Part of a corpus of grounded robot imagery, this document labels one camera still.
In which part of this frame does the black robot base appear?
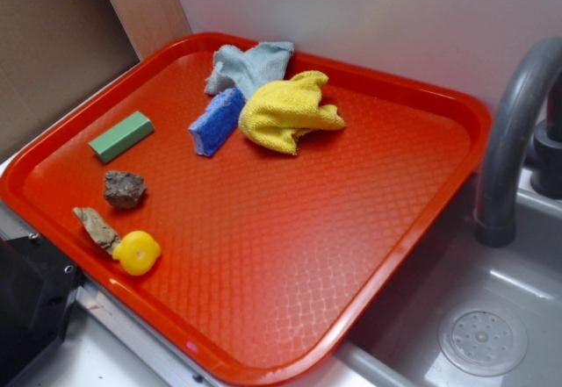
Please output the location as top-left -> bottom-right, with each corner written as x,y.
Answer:
1,236 -> 81,386

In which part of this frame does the yellow cloth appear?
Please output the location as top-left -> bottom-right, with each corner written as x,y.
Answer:
238,70 -> 346,155

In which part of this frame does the light blue cloth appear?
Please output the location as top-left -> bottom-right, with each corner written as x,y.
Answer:
205,41 -> 294,100

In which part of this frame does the red plastic tray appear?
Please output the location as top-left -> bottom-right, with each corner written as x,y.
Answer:
1,33 -> 491,386

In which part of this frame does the blue sponge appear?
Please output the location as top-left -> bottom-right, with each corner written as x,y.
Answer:
188,88 -> 245,157

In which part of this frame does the green rectangular block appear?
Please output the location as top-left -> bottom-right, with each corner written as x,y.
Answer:
88,111 -> 155,163

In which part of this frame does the brown rock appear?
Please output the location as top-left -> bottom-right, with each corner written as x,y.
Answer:
104,170 -> 147,210

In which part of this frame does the yellow plastic toy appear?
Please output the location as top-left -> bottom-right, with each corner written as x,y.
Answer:
112,231 -> 162,276

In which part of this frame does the tan wood piece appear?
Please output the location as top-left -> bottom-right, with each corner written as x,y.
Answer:
72,207 -> 121,255

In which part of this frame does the grey plastic sink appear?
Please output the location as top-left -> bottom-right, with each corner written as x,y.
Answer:
336,182 -> 561,386

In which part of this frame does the sink drain strainer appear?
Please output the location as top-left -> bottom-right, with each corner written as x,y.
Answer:
438,301 -> 529,377

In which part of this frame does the brown cardboard panel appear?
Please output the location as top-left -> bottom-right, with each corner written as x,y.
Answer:
0,0 -> 193,165

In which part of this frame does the grey sink faucet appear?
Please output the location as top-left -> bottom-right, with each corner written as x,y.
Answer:
474,36 -> 561,247

